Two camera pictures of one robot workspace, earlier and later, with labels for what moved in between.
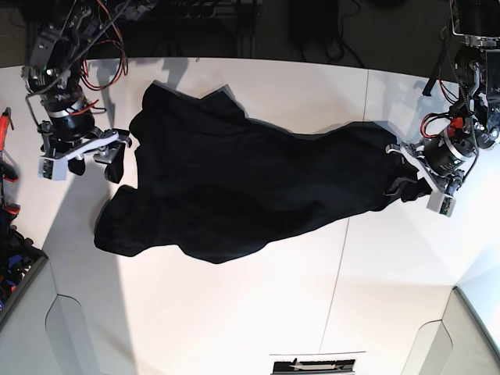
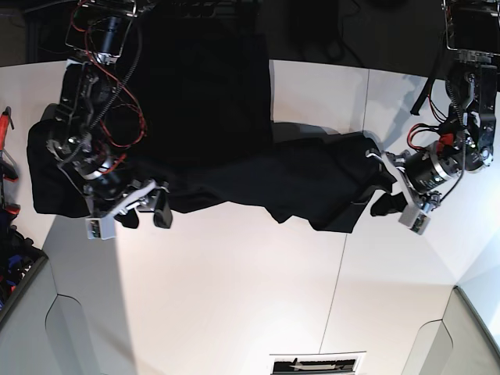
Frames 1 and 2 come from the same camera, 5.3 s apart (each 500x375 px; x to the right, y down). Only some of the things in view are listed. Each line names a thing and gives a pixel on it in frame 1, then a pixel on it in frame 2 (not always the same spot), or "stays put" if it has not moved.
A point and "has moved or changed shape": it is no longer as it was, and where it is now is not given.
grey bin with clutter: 20,259 stays put
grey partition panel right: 455,344 stays put
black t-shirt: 208,181 has moved or changed shape
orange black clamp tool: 8,170 stays put
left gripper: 71,133 -> 105,201
